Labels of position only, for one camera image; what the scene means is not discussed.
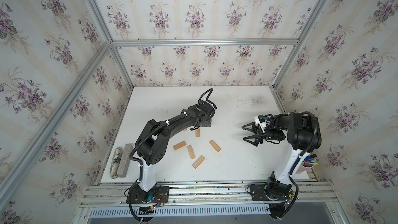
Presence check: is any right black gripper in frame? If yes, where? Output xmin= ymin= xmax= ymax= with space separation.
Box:
xmin=243 ymin=122 xmax=284 ymax=148

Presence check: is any wooden block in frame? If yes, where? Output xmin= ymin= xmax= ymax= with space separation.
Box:
xmin=209 ymin=140 xmax=221 ymax=152
xmin=192 ymin=156 xmax=205 ymax=169
xmin=187 ymin=145 xmax=195 ymax=159
xmin=195 ymin=128 xmax=201 ymax=137

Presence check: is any wooden block numbered 67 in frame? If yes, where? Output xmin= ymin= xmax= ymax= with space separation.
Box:
xmin=173 ymin=141 xmax=187 ymax=151

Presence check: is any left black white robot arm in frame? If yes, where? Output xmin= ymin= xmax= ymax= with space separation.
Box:
xmin=129 ymin=88 xmax=217 ymax=193

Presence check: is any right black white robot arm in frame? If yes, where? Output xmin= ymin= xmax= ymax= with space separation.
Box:
xmin=241 ymin=111 xmax=322 ymax=199

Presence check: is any wooden block bottom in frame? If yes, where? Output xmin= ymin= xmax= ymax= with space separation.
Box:
xmin=192 ymin=156 xmax=205 ymax=169

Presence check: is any pink cup with pens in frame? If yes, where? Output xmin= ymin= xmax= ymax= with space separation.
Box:
xmin=295 ymin=154 xmax=319 ymax=174

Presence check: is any patterned rolled cloth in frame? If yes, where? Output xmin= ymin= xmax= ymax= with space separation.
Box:
xmin=109 ymin=147 xmax=123 ymax=179

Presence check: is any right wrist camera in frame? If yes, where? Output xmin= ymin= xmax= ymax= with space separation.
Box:
xmin=255 ymin=115 xmax=269 ymax=129

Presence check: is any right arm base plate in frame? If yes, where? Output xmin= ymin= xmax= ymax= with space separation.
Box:
xmin=246 ymin=181 xmax=293 ymax=220

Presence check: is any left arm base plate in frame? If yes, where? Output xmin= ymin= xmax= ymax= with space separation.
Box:
xmin=124 ymin=184 xmax=170 ymax=217

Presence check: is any white vented cable duct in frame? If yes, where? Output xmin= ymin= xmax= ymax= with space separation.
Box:
xmin=89 ymin=203 xmax=271 ymax=218

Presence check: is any aluminium rail frame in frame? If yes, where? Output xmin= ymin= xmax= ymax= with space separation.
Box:
xmin=78 ymin=179 xmax=338 ymax=207

